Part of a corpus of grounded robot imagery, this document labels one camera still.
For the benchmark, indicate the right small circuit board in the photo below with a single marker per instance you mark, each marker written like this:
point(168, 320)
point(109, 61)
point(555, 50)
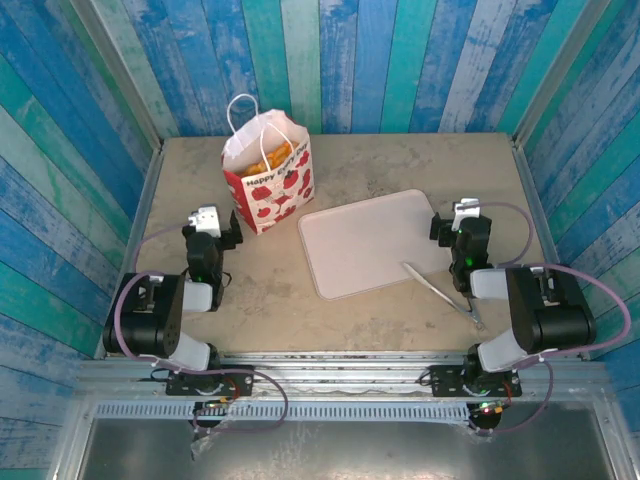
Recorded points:
point(490, 407)

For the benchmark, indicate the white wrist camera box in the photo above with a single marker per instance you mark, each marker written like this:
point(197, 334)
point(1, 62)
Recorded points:
point(467, 209)
point(206, 220)

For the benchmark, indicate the left small circuit board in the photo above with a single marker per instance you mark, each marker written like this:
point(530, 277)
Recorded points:
point(217, 401)

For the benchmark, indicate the long orange twisted bread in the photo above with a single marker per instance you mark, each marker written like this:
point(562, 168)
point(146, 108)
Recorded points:
point(272, 159)

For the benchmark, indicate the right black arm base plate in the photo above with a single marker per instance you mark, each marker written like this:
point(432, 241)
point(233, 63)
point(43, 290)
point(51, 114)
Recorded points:
point(445, 382)

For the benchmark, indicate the grey steel sheet panel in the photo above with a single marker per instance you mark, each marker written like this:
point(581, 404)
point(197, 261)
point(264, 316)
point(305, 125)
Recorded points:
point(350, 450)

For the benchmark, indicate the aluminium mounting rail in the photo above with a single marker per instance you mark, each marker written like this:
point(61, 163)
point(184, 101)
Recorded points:
point(340, 372)

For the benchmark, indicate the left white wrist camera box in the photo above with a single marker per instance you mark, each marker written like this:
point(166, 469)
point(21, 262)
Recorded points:
point(206, 220)

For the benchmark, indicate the small circuit board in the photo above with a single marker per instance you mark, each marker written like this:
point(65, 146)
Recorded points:
point(490, 407)
point(217, 401)

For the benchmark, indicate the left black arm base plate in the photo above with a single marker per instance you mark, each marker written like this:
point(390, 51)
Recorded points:
point(240, 380)

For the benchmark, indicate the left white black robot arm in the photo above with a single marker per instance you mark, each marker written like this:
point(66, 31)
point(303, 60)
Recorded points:
point(150, 320)

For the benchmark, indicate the pale pink plastic tray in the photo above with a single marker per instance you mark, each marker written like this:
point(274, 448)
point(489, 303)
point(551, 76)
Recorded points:
point(365, 240)

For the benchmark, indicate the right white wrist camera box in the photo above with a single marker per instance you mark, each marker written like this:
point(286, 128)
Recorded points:
point(467, 209)

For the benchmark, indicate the red white paper bag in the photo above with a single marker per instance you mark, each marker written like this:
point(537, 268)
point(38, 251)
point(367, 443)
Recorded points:
point(270, 200)

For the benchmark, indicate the aluminium frame post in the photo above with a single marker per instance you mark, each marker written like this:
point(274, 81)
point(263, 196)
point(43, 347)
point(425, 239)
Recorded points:
point(120, 80)
point(550, 75)

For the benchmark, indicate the aluminium table side rail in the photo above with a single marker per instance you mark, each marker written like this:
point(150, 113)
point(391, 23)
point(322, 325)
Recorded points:
point(145, 210)
point(545, 225)

